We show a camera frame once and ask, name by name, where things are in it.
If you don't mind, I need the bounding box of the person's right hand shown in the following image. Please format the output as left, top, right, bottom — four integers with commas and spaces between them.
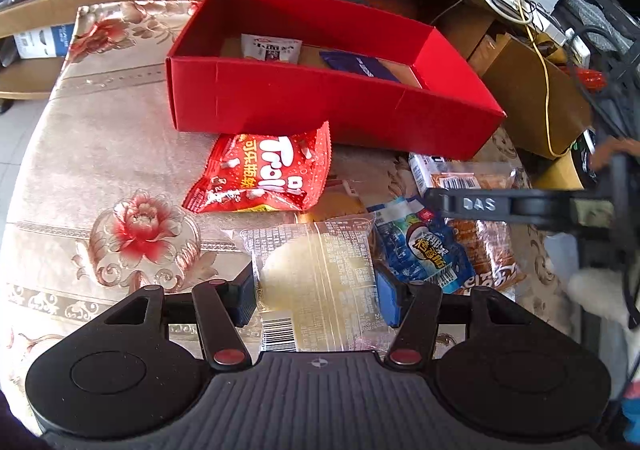
592, 136, 640, 169

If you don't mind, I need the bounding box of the round orange cake packet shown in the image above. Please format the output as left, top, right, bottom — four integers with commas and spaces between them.
297, 180, 371, 225

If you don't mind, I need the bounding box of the yellow cable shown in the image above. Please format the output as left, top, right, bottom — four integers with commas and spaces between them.
460, 0, 572, 158

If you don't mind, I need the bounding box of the blue and white box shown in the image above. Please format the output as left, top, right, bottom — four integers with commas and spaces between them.
14, 24, 76, 58

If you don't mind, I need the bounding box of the brown striped biscuit packet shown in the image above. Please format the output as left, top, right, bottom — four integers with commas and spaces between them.
407, 152, 528, 303

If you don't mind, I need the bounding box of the red glossy bag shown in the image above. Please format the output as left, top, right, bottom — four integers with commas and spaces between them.
575, 67, 609, 91

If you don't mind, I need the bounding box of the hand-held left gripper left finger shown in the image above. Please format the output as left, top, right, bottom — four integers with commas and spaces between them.
104, 264, 258, 372

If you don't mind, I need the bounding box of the red gummy candy packet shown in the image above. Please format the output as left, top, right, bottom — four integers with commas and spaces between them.
181, 121, 333, 215

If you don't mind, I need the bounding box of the clear white bun packet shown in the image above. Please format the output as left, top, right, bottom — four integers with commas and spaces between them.
240, 217, 391, 353

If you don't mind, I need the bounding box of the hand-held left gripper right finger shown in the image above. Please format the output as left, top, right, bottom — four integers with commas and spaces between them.
373, 264, 544, 371

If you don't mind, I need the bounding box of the brown cardboard box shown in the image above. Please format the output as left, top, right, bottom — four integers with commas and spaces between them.
467, 20, 595, 161

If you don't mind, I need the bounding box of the small white snack packet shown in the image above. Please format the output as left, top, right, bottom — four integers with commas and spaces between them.
240, 34, 303, 64

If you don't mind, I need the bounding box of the wooden tv stand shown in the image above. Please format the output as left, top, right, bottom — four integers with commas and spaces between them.
0, 0, 551, 100

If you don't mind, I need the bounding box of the dark blue snack packet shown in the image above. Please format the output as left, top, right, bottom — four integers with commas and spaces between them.
319, 50, 401, 83

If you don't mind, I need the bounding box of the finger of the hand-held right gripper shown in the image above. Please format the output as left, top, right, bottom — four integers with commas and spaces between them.
424, 187, 589, 231

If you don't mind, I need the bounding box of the floral pink tablecloth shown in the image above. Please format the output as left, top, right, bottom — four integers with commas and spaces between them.
0, 0, 591, 433

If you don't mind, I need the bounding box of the red cardboard box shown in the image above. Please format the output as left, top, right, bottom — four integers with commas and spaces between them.
165, 0, 507, 161

